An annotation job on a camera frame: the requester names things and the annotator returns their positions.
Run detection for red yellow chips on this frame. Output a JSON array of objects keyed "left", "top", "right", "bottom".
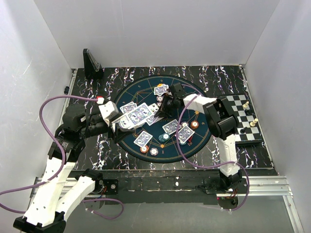
[{"left": 190, "top": 121, "right": 199, "bottom": 129}]

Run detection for face up spade card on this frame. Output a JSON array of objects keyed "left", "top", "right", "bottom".
[{"left": 148, "top": 103, "right": 159, "bottom": 114}]

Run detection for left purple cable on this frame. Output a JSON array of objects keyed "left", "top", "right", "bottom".
[{"left": 0, "top": 95, "right": 124, "bottom": 220}]

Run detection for blue white chip stack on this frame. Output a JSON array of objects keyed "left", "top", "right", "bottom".
[{"left": 150, "top": 148, "right": 158, "bottom": 156}]

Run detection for black chess pawn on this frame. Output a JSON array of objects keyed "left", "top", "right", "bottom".
[{"left": 240, "top": 127, "right": 247, "bottom": 133}]

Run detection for aluminium frame rail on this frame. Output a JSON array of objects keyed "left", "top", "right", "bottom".
[{"left": 20, "top": 176, "right": 304, "bottom": 231}]

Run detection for black chess piece upper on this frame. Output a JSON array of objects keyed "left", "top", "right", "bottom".
[{"left": 245, "top": 110, "right": 253, "bottom": 116}]

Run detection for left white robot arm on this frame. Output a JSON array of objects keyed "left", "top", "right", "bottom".
[{"left": 13, "top": 101, "right": 132, "bottom": 233}]

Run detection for red yellow chip stack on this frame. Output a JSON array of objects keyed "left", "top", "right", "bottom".
[{"left": 140, "top": 146, "right": 149, "bottom": 153}]

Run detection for red black triangle marker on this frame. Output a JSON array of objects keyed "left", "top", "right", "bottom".
[{"left": 188, "top": 136, "right": 193, "bottom": 146}]

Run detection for blue community card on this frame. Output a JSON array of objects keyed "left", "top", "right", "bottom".
[{"left": 146, "top": 114, "right": 160, "bottom": 126}]

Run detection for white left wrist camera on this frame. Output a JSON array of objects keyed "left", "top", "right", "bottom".
[{"left": 99, "top": 101, "right": 121, "bottom": 126}]

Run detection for black white chessboard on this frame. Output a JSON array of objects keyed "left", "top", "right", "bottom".
[{"left": 226, "top": 94, "right": 263, "bottom": 146}]

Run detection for black card shoe stand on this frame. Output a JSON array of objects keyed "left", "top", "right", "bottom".
[{"left": 83, "top": 49, "right": 104, "bottom": 80}]

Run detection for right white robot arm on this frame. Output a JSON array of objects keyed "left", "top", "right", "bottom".
[{"left": 155, "top": 83, "right": 242, "bottom": 193}]

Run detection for blue card being drawn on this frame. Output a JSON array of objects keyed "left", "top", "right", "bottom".
[{"left": 127, "top": 103, "right": 153, "bottom": 126}]

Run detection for green poker chip stack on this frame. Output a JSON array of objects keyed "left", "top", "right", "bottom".
[{"left": 158, "top": 133, "right": 170, "bottom": 143}]

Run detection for round blue poker mat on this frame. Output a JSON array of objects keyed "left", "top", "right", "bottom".
[{"left": 113, "top": 75, "right": 212, "bottom": 163}]

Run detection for dealt blue playing card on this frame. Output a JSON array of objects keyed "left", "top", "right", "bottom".
[{"left": 120, "top": 102, "right": 137, "bottom": 114}]

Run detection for white chess piece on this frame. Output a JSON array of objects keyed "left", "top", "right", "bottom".
[
  {"left": 243, "top": 101, "right": 249, "bottom": 110},
  {"left": 250, "top": 118, "right": 259, "bottom": 127}
]

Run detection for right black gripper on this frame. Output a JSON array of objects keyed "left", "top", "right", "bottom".
[{"left": 155, "top": 96, "right": 177, "bottom": 118}]

